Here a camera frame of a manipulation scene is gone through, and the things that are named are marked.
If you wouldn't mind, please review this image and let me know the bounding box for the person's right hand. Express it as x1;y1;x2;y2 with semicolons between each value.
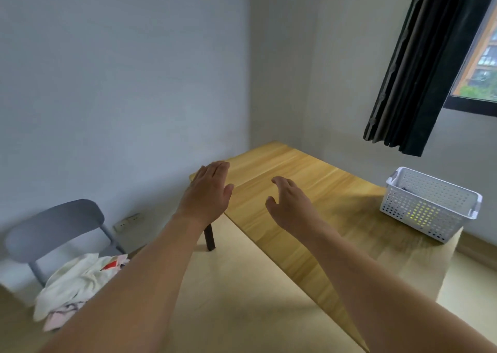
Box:
265;176;331;243

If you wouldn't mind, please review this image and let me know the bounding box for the person's left hand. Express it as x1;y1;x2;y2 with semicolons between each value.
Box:
174;160;235;229

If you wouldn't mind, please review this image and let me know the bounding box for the yellow cloth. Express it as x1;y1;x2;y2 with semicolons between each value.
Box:
403;203;437;225

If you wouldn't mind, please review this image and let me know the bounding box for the white plastic basket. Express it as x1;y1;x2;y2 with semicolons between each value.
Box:
379;166;484;245

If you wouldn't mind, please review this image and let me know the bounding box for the cream white garment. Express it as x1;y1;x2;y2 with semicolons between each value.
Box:
33;252;131;322

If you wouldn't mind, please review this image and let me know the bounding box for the pink towel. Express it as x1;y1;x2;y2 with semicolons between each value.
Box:
41;301;86;332

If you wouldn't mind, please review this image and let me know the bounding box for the person's left forearm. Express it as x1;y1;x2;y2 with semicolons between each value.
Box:
38;213;210;353

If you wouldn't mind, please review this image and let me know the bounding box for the person's right forearm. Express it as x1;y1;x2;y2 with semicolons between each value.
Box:
302;228;497;353

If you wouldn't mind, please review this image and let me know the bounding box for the wooden table with black legs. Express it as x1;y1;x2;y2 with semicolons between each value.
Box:
189;141;465;351

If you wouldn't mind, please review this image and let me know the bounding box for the grey plastic chair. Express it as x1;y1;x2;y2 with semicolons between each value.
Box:
4;199;129;287

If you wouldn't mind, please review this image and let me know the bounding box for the wide dark curtain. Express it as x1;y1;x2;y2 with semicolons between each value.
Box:
363;0;497;157

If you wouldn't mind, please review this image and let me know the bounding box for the black framed window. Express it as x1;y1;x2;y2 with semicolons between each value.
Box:
444;0;497;117

